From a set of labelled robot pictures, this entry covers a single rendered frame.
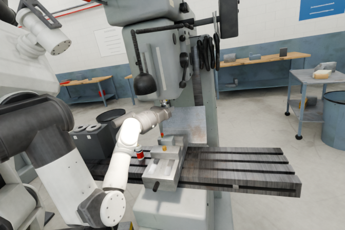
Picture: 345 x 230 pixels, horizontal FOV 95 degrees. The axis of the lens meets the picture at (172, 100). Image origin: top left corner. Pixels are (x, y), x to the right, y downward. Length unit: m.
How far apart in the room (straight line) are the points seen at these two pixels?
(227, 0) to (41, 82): 0.80
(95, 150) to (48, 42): 0.74
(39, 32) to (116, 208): 0.50
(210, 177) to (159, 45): 0.62
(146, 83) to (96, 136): 0.64
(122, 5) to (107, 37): 5.29
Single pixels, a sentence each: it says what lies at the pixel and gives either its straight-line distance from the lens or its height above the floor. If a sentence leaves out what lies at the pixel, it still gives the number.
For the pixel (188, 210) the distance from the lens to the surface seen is 0.84.
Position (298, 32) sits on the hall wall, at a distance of 5.30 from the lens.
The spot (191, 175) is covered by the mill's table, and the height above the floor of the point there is 0.93.
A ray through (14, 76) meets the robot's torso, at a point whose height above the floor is 1.52.
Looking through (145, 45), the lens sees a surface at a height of 1.54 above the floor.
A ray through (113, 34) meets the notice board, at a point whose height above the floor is 2.14.
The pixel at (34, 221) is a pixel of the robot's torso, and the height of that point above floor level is 0.89.
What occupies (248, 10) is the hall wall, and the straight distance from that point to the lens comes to 5.00.
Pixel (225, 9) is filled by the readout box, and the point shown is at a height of 1.65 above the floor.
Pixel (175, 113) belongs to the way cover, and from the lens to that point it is 1.18.
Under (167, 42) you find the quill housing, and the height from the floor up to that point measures 1.54.
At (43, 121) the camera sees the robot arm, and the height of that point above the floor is 1.42.
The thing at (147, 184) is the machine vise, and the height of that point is 0.96.
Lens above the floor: 1.53
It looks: 19 degrees down
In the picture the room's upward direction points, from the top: 10 degrees counter-clockwise
